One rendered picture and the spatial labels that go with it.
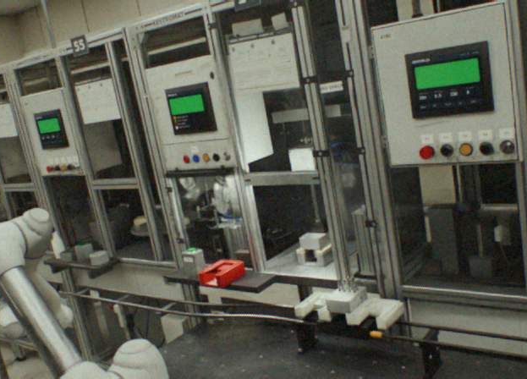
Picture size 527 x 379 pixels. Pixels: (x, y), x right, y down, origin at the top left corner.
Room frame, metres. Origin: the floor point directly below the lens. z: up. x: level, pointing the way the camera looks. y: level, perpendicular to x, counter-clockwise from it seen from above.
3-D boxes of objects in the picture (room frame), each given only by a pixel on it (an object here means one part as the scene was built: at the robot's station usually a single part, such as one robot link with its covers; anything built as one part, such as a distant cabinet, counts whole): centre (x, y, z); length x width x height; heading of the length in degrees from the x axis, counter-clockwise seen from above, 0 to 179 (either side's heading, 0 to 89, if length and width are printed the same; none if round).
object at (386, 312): (1.91, -0.22, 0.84); 0.36 x 0.14 x 0.10; 50
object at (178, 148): (2.57, 0.17, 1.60); 0.42 x 0.29 x 0.46; 50
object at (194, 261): (2.45, 0.34, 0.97); 0.08 x 0.08 x 0.12; 50
